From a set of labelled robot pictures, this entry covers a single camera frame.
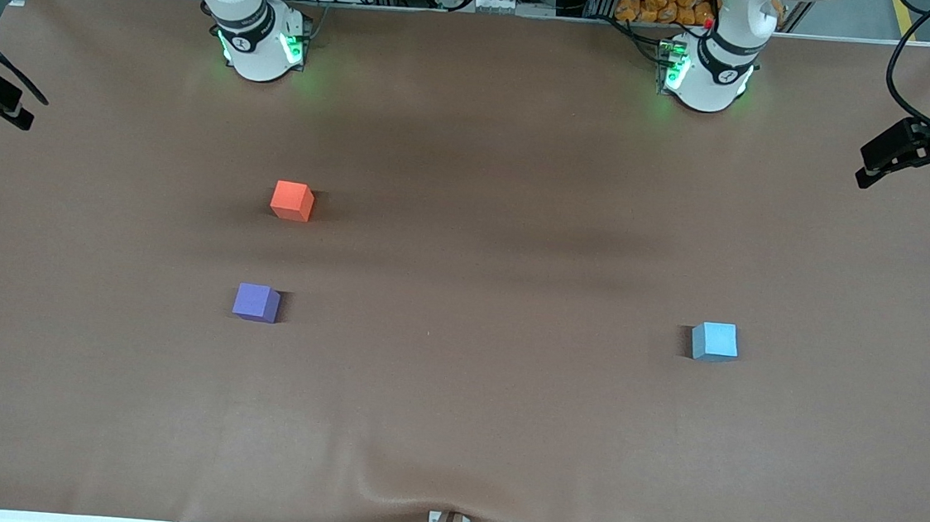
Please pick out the light blue foam block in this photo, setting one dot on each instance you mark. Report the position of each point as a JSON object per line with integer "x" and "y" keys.
{"x": 714, "y": 341}

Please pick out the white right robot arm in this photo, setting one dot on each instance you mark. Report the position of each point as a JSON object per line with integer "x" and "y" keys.
{"x": 253, "y": 53}

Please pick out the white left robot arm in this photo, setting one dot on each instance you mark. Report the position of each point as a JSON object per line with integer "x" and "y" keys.
{"x": 711, "y": 85}

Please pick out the orange foam block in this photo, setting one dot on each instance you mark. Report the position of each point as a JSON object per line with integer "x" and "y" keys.
{"x": 291, "y": 200}

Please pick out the purple foam block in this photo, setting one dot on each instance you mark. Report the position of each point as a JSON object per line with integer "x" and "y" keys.
{"x": 254, "y": 302}

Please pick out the white terminal strip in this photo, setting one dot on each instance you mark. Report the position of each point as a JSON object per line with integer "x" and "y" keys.
{"x": 494, "y": 2}

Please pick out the brown table mat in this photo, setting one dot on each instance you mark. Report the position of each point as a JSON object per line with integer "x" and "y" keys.
{"x": 454, "y": 393}

